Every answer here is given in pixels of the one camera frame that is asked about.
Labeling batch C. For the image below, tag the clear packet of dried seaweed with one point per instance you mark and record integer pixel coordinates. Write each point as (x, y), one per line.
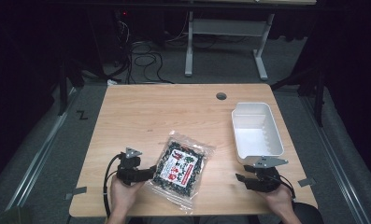
(179, 170)

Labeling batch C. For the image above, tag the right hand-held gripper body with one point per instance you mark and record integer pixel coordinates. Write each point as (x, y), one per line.
(266, 177)

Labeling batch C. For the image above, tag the person's dark trouser leg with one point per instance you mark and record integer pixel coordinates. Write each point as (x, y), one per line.
(307, 213)

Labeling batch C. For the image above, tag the black metal stand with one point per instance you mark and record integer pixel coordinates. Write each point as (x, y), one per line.
(319, 99)
(62, 90)

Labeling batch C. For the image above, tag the person's right hand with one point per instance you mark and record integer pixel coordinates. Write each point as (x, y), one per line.
(278, 199)

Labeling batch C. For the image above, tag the grey tape strip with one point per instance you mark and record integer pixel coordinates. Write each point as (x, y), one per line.
(76, 192)
(306, 182)

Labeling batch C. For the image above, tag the white plastic bin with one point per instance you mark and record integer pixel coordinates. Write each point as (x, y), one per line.
(257, 137)

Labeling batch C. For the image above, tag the white metal desk frame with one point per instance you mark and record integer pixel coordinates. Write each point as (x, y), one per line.
(226, 28)

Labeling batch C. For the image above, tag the person's left hand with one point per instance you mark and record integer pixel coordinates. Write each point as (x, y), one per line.
(124, 194)

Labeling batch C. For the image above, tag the silver floor rail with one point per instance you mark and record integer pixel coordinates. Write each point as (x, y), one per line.
(39, 155)
(332, 161)

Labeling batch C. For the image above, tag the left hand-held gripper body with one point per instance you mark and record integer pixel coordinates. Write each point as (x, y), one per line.
(127, 168)

